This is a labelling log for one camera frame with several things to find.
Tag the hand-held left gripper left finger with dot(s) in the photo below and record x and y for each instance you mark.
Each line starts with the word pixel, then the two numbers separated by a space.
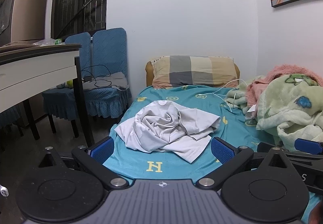
pixel 102 150

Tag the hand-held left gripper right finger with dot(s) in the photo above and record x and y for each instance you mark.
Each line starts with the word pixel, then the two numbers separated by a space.
pixel 222 150

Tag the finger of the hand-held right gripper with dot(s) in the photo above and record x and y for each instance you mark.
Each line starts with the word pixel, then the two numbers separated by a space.
pixel 263 147
pixel 309 146

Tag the white t-shirt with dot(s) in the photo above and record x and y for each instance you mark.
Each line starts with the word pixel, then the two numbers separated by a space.
pixel 161 128

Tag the white fabric tag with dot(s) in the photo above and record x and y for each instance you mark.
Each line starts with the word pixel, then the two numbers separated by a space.
pixel 251 112

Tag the green fleece blanket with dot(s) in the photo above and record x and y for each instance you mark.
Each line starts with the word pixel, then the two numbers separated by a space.
pixel 285 110

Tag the teal printed bed sheet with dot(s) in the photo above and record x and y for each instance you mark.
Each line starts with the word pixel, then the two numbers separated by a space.
pixel 201 102

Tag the grey cloth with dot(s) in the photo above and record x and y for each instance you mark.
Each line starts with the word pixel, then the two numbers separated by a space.
pixel 116 81

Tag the yellow-green toy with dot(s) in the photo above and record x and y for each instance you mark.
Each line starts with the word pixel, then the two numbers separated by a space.
pixel 70 84

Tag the pink fleece blanket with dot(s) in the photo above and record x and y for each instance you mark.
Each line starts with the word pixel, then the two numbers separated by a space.
pixel 277 72

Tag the checked pillow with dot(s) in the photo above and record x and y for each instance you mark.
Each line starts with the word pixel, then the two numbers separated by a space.
pixel 194 71

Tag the mustard yellow pillow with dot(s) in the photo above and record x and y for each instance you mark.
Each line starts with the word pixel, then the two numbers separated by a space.
pixel 149 75

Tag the blue covered chair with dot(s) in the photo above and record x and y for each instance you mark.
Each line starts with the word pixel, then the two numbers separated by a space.
pixel 108 49
pixel 75 52

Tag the white table with black legs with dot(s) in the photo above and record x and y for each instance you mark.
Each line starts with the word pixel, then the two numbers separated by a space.
pixel 37 72

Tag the green packet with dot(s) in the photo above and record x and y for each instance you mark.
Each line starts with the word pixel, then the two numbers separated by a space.
pixel 60 41

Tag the clear plastic bag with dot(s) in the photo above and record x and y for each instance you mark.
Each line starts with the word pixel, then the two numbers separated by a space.
pixel 45 42

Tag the brown refrigerator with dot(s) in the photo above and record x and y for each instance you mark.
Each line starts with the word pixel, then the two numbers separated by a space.
pixel 27 16

